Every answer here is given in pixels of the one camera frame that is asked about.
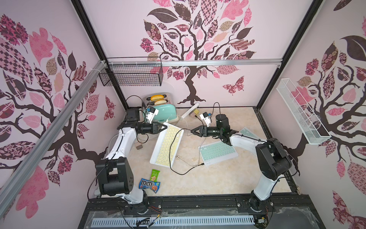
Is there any mint green toaster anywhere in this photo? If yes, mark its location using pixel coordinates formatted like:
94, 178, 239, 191
143, 93, 179, 123

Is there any green wireless keyboard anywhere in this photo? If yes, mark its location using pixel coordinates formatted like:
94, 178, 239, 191
199, 141, 238, 166

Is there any black wire basket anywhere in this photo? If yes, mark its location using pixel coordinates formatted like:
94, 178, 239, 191
99, 56, 164, 86

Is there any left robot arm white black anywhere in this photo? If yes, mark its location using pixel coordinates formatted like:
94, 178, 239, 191
94, 108, 168, 214

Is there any white vented cable duct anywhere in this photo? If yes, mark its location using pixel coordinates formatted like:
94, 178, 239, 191
89, 215, 255, 229

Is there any green snack packet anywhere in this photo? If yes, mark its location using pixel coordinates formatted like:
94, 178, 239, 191
150, 169, 160, 182

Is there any blue m&m's candy bag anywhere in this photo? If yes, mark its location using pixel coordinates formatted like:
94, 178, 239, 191
138, 178, 161, 193

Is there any black charging cable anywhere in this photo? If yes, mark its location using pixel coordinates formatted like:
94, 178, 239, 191
168, 114, 209, 176

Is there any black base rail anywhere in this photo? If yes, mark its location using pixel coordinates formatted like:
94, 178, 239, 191
84, 193, 314, 215

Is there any white power strip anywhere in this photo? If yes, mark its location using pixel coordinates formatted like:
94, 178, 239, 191
182, 102, 200, 119

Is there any yellow wireless keyboard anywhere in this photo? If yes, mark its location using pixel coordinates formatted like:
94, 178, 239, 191
150, 122, 184, 168

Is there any white wire shelf basket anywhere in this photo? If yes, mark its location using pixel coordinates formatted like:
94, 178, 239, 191
276, 78, 331, 145

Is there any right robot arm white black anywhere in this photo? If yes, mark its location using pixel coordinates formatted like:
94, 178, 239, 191
191, 114, 292, 212

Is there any yellow bread slice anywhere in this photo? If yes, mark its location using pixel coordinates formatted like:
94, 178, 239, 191
150, 94, 165, 102

